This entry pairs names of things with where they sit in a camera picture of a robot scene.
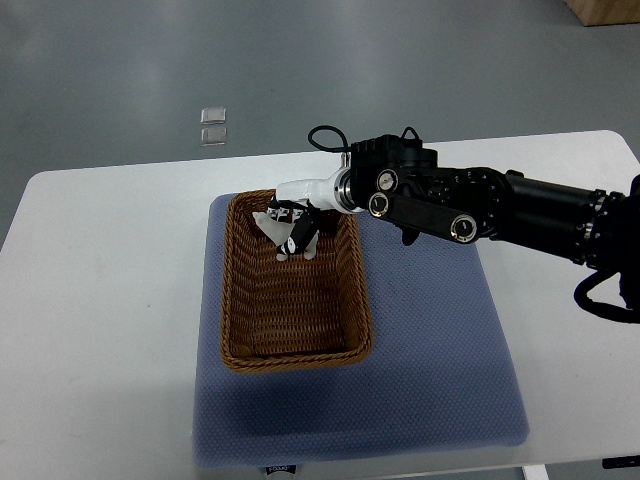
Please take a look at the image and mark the brown wicker basket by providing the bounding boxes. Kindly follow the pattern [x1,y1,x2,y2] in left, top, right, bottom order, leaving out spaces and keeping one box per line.
[220,190,374,374]

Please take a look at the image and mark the wooden box corner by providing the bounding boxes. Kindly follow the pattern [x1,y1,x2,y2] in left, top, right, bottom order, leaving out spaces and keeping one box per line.
[565,0,639,27]

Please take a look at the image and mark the blue quilted mat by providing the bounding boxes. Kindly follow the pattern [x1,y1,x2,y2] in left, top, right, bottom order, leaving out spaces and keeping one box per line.
[193,195,529,469]

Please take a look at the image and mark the white bear figurine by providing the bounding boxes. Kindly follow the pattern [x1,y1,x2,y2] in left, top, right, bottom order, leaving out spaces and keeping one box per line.
[252,212,319,260]

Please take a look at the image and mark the lower floor plate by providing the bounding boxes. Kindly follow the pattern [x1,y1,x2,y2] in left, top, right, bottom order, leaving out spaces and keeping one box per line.
[200,126,227,146]

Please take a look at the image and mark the floor plate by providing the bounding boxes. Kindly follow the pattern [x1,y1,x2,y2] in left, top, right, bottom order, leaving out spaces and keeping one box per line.
[200,126,227,146]
[200,106,226,125]

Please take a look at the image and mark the black table control panel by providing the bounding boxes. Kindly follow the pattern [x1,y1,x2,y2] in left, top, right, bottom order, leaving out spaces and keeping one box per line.
[602,455,640,470]

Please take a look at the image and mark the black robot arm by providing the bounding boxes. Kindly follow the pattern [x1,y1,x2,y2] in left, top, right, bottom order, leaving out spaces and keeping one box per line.
[332,127,639,324]

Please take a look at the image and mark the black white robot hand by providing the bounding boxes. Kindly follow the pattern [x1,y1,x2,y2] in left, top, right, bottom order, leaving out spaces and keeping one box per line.
[266,179,338,261]

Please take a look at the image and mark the upper floor plate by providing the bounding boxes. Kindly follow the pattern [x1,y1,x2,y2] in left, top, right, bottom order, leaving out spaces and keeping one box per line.
[200,106,226,125]

